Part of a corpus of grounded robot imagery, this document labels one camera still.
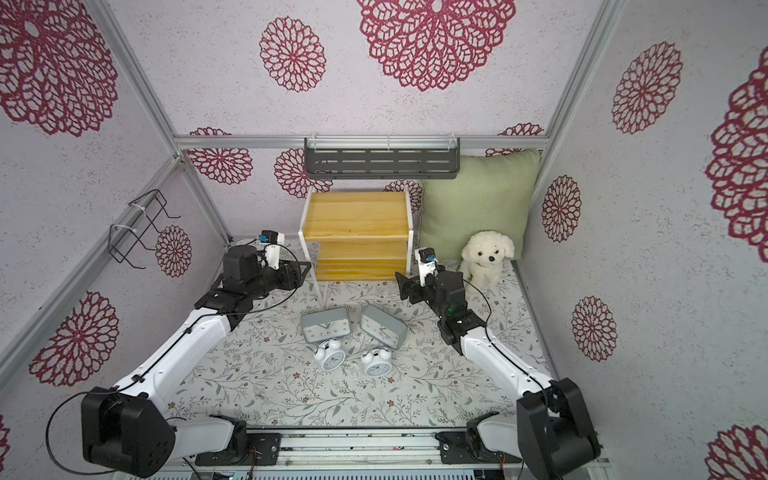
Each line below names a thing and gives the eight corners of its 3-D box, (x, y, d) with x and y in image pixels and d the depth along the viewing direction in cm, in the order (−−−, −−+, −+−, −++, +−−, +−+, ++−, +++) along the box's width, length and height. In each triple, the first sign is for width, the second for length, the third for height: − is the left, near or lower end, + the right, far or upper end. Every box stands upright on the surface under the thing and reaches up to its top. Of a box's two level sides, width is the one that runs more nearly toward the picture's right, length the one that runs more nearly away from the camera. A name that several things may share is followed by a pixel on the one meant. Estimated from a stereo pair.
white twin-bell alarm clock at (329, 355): (327, 378, 87) (322, 365, 80) (318, 363, 90) (312, 350, 83) (348, 363, 90) (345, 349, 83) (339, 349, 93) (335, 335, 86)
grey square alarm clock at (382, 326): (358, 331, 97) (356, 316, 90) (368, 317, 100) (367, 302, 93) (396, 352, 92) (397, 338, 85) (405, 337, 96) (407, 323, 88)
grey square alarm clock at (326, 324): (307, 343, 94) (301, 330, 87) (307, 328, 98) (301, 314, 90) (352, 335, 96) (350, 321, 89) (350, 321, 99) (348, 306, 92)
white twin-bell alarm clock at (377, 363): (365, 381, 87) (363, 369, 79) (362, 366, 89) (360, 353, 82) (392, 375, 88) (392, 362, 80) (388, 360, 91) (388, 346, 83)
